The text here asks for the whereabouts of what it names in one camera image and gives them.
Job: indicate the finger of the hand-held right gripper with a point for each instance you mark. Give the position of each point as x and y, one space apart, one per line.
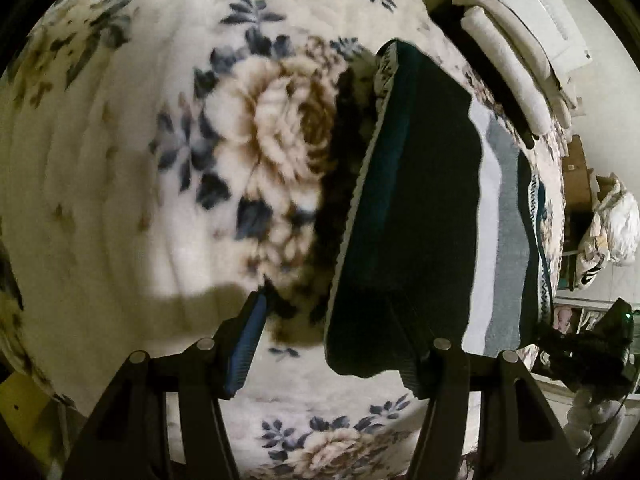
547 342

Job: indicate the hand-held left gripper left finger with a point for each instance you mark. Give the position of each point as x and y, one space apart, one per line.
248 345

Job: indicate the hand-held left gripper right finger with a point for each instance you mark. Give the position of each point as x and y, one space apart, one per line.
441 375

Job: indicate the dark teal patterned sweater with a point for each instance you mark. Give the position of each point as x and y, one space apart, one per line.
415 210

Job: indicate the white crumpled jacket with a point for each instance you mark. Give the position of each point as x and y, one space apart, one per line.
607 230

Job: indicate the cardboard box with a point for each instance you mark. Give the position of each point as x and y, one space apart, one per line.
576 170

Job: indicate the floral fleece blanket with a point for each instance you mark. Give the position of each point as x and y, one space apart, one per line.
150 160

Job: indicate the yellow box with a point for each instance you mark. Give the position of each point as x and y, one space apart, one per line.
22 410

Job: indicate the black folded garment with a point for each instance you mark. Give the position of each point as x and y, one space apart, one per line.
480 65

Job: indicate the cream folded garment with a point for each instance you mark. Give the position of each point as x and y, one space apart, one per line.
510 55

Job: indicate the white panel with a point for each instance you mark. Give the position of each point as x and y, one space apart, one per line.
555 10

